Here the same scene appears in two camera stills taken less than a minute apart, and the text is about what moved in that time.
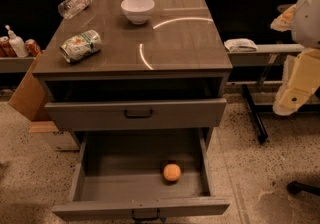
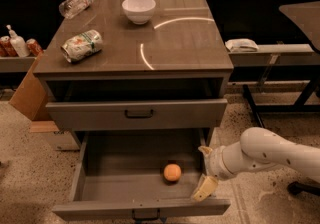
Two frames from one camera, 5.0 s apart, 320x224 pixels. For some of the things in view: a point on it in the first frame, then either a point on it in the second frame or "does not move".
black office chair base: (296, 187) does not move
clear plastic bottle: (75, 4) does not move
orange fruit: (172, 172) does not move
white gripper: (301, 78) -> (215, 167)
